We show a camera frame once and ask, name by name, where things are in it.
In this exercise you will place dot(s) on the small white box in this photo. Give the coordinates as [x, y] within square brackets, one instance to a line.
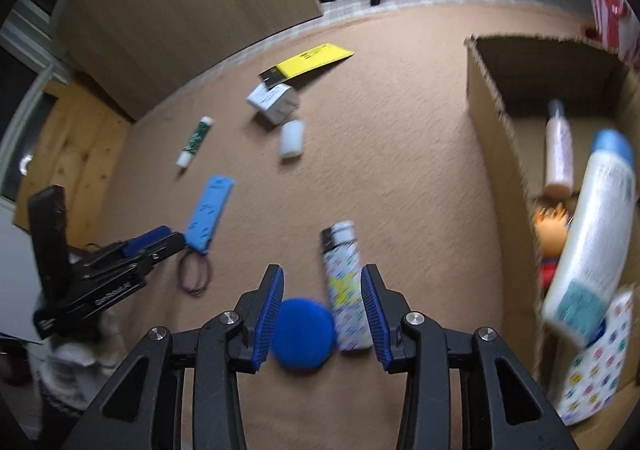
[272, 103]

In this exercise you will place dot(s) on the white plastic cylinder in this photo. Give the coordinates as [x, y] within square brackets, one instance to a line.
[292, 139]

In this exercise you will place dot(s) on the white lotion bottle blue cap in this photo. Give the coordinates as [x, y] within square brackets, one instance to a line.
[590, 230]

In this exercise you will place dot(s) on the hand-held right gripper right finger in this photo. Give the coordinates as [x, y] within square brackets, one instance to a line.
[372, 315]

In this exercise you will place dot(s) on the light wooden panel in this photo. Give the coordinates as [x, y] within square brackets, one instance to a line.
[175, 5]

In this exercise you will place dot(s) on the green white lip balm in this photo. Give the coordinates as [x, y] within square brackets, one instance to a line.
[196, 140]

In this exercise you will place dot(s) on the blue round lid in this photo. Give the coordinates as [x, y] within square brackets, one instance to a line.
[302, 332]

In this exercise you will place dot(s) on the yellow black packet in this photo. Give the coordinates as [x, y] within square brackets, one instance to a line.
[310, 58]

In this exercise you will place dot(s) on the blue plastic case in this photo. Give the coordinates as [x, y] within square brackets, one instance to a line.
[210, 210]

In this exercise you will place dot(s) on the patterned white lighter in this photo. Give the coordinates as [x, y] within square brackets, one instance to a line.
[345, 300]

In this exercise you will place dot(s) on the cardboard box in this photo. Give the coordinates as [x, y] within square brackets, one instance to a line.
[505, 155]

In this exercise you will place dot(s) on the small pink bottle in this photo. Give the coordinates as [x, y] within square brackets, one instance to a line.
[557, 150]

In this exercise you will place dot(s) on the orange red toy figure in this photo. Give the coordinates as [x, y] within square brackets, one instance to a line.
[550, 230]

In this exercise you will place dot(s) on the dotted tissue pack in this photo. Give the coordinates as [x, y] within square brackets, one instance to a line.
[595, 375]

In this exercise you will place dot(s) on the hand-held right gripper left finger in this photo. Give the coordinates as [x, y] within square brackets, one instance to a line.
[270, 315]

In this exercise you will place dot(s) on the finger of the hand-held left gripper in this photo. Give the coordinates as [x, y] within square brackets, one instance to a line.
[147, 237]
[167, 245]

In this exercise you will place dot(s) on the pine wood board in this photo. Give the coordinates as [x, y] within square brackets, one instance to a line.
[85, 145]

